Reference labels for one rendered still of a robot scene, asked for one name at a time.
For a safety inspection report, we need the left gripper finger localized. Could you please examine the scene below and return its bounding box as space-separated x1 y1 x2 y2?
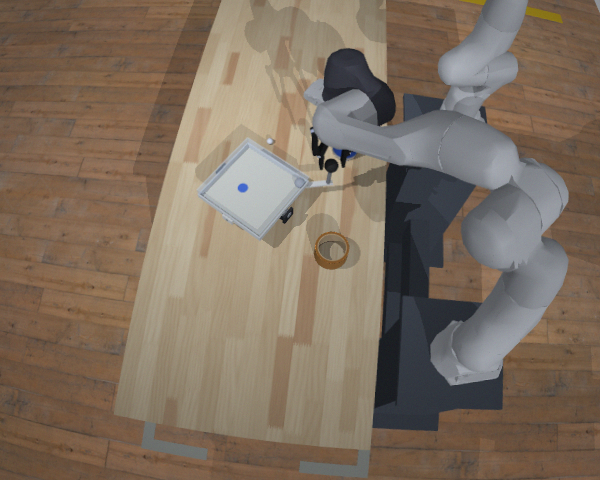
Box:
310 127 328 170
340 150 353 168

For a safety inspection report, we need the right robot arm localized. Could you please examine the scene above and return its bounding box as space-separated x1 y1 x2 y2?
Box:
438 0 528 122

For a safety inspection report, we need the brown tape roll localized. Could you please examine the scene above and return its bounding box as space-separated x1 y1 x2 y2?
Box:
314 232 349 270

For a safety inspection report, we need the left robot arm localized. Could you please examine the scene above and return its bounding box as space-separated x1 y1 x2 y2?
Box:
303 48 569 386

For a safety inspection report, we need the blue mug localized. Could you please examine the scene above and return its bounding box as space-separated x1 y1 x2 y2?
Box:
332 148 357 161

